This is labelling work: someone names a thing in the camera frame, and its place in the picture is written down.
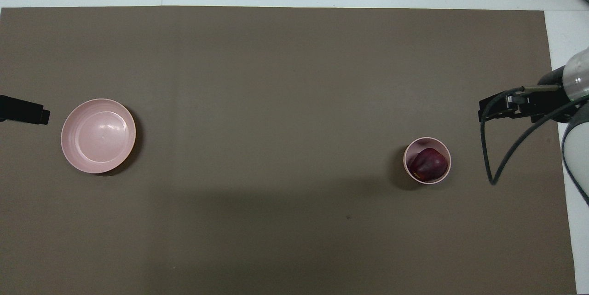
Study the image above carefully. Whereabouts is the small pink bowl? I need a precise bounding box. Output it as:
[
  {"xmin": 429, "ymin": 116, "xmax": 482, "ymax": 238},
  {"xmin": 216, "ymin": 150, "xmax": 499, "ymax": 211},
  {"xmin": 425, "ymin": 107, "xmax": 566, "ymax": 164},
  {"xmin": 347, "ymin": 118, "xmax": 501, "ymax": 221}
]
[{"xmin": 403, "ymin": 137, "xmax": 452, "ymax": 185}]

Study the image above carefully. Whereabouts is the large pink bowl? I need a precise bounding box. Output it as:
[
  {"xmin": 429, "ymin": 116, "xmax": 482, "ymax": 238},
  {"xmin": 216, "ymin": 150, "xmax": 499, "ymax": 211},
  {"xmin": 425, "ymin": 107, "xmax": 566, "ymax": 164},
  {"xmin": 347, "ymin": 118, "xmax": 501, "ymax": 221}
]
[{"xmin": 61, "ymin": 98, "xmax": 137, "ymax": 175}]

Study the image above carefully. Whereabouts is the black cable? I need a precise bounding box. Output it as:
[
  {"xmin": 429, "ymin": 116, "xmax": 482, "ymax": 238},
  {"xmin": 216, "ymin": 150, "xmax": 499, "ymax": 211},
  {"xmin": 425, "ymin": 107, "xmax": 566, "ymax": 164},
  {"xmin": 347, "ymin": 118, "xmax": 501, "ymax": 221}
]
[{"xmin": 479, "ymin": 85, "xmax": 589, "ymax": 186}]

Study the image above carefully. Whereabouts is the dark red apple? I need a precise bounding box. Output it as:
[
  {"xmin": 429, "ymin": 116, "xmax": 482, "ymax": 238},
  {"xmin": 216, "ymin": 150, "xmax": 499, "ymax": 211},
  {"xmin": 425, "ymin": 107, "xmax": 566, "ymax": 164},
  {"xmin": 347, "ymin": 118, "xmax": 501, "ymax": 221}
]
[{"xmin": 409, "ymin": 148, "xmax": 449, "ymax": 182}]

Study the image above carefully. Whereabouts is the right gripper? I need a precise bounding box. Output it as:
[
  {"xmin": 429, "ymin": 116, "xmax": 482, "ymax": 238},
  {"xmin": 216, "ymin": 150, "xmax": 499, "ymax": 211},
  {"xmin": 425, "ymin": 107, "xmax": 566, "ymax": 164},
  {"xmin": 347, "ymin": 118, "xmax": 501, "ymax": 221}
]
[{"xmin": 520, "ymin": 67, "xmax": 574, "ymax": 124}]

